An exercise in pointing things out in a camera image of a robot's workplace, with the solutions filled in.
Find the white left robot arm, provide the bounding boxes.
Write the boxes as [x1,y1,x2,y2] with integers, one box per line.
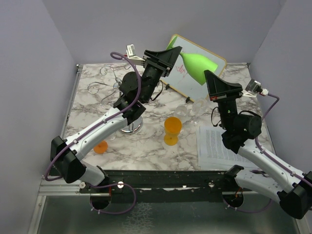
[49,46,182,193]

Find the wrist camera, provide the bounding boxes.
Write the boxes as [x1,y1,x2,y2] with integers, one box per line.
[126,44,145,66]
[242,79,269,98]

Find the orange wine glass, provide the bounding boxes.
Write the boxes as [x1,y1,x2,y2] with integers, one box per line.
[164,117,182,146]
[93,140,108,155]

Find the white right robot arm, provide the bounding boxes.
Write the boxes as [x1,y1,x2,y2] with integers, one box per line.
[204,70,312,219]

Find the aluminium table edge rail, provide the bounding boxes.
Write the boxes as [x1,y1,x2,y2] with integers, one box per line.
[27,64,83,234]

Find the black front mounting rail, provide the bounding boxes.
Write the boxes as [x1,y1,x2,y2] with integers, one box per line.
[78,170,239,203]

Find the green wine glass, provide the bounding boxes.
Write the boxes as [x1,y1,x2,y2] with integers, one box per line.
[166,41,219,86]

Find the clear wine glass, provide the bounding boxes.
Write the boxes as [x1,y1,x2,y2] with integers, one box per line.
[174,105,198,125]
[192,98,208,116]

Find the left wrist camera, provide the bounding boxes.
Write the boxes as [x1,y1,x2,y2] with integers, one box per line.
[126,44,145,66]

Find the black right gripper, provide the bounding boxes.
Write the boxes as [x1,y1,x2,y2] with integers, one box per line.
[204,70,243,131]

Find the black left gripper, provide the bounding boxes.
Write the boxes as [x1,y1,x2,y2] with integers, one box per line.
[141,46,182,103]

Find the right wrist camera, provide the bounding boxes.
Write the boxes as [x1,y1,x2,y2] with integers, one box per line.
[242,79,269,98]

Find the yellow framed whiteboard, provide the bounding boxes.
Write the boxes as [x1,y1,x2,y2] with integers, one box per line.
[161,34,227,101]

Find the printed paper sheets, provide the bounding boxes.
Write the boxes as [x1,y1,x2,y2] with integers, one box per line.
[196,125,258,171]

